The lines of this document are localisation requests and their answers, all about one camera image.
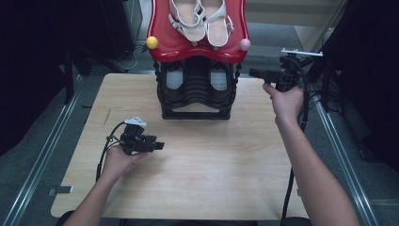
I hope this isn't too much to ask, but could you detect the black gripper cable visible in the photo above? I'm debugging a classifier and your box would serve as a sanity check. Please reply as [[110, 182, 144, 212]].
[[95, 121, 126, 183], [280, 57, 310, 226]]

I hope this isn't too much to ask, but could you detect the grey metal table bracket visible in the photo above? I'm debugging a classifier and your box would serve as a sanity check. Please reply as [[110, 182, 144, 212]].
[[46, 185, 73, 198]]

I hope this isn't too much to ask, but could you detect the dark curtain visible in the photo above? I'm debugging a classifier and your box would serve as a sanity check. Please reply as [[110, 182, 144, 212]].
[[0, 0, 104, 156], [328, 0, 399, 172]]

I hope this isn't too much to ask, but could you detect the white buckled high-heel shoe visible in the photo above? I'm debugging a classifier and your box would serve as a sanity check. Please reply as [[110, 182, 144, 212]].
[[197, 0, 235, 48], [168, 0, 206, 43]]

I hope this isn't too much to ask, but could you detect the dark cabinet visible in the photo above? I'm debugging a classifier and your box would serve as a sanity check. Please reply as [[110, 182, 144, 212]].
[[100, 0, 144, 62]]

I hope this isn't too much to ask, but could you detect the person's right hand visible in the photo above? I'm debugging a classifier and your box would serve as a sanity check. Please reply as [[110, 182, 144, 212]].
[[263, 83, 305, 125]]

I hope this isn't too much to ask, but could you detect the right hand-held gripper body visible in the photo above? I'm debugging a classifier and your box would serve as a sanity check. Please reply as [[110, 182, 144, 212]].
[[276, 48, 324, 92]]

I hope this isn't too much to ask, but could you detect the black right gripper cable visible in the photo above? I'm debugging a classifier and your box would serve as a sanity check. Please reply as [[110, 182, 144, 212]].
[[280, 57, 310, 226]]

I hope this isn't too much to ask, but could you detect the metal floor rail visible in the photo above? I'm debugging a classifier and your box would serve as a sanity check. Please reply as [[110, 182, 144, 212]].
[[0, 74, 86, 226], [313, 93, 380, 226]]

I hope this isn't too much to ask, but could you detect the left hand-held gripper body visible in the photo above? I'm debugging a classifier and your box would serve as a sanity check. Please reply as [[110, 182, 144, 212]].
[[120, 116, 148, 155]]

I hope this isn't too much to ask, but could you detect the red and black shoe rack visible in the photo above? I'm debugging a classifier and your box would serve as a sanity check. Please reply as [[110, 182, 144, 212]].
[[146, 0, 252, 121]]

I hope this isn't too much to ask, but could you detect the black metal stand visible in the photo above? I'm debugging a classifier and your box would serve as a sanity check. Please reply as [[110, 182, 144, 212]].
[[62, 43, 128, 105]]

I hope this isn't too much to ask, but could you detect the person's left hand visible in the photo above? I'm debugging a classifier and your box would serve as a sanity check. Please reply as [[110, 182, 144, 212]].
[[101, 144, 148, 185]]

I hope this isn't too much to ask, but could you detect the black tripod stand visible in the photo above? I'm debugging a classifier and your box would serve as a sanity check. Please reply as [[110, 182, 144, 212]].
[[300, 0, 361, 112]]

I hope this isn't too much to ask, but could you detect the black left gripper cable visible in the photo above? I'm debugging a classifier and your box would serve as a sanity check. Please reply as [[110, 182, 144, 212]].
[[95, 121, 126, 183]]

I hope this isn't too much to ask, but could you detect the black leather dress shoe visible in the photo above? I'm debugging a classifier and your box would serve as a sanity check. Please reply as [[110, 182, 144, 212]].
[[160, 59, 189, 105], [206, 59, 236, 105]]

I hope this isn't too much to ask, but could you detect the thin white cable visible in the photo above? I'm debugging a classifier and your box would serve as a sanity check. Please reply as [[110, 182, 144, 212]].
[[114, 45, 142, 72]]

